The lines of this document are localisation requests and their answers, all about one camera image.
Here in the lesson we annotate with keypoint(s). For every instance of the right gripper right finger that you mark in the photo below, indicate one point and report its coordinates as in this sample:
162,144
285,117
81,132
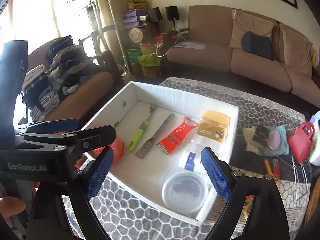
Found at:
232,188

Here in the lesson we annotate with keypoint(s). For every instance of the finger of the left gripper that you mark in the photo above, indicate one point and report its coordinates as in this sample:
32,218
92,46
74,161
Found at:
49,127
79,141

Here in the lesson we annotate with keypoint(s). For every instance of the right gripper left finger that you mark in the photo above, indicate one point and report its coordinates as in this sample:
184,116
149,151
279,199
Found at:
85,185

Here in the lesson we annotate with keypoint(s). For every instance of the red string ball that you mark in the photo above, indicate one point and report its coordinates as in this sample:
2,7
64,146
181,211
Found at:
118,149

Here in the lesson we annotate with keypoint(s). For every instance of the round clear plastic container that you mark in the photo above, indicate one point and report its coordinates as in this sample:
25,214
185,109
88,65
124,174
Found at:
185,193

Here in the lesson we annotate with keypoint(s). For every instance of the yellow lid nut jar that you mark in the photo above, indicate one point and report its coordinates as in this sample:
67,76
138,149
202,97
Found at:
212,130

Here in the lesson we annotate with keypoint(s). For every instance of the red plastic grater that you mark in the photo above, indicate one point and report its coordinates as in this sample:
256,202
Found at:
169,143

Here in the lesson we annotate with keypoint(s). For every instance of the silver metal grater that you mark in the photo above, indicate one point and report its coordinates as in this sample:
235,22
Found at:
150,142

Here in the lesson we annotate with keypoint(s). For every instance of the person's left hand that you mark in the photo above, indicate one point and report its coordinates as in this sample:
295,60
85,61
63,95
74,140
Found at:
10,208

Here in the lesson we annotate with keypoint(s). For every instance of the yellow plastic tool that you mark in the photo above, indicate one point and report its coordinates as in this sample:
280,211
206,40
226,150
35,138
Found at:
268,167

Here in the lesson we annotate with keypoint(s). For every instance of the pile of folded clothes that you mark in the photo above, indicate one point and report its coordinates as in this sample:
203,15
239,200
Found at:
66,85

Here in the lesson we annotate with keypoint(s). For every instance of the patterned fleece blanket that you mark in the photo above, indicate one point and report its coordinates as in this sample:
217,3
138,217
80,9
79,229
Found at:
124,216

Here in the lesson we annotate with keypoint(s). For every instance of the black small box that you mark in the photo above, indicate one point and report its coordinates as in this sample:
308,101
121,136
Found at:
260,137

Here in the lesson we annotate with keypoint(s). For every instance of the pink round pad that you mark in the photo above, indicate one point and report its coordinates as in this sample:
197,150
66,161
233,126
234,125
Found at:
274,140

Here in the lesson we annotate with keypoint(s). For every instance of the teal cloth pouch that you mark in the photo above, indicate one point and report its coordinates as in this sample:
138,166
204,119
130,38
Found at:
284,147

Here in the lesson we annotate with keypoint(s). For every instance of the pink handbag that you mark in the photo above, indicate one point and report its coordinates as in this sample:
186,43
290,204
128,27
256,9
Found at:
300,141

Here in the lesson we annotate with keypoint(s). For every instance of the wicker basket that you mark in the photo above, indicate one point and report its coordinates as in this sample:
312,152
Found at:
312,205

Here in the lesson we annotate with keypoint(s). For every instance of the white cardboard box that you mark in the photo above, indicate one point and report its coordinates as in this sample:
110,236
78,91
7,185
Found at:
164,131

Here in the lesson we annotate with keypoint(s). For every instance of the white tissue box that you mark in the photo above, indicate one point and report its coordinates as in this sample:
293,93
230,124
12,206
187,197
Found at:
315,148

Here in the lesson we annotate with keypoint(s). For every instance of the green bag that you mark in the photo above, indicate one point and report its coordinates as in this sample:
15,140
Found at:
149,60

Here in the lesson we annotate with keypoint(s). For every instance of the round white tin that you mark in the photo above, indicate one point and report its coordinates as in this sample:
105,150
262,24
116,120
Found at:
137,35

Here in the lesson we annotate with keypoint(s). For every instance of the purple boxes stack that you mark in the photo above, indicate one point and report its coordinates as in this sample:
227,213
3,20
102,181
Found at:
131,18

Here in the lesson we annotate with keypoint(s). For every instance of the brown sofa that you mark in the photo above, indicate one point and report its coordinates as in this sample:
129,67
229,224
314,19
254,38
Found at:
211,26

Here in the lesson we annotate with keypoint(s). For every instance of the dark blue cushion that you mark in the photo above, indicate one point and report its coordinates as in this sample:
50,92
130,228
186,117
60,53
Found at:
257,45

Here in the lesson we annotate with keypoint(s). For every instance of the right beige sofa pillow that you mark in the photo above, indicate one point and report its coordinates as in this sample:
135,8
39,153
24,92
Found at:
295,50

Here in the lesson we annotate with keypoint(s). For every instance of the beige sofa pillow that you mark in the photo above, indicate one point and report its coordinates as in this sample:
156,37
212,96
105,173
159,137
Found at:
295,50
244,22

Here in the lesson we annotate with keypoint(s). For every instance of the black speaker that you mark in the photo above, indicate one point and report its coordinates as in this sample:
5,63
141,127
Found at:
172,13

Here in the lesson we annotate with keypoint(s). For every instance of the left beige sofa pillow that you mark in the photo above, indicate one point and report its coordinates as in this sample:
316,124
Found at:
244,22

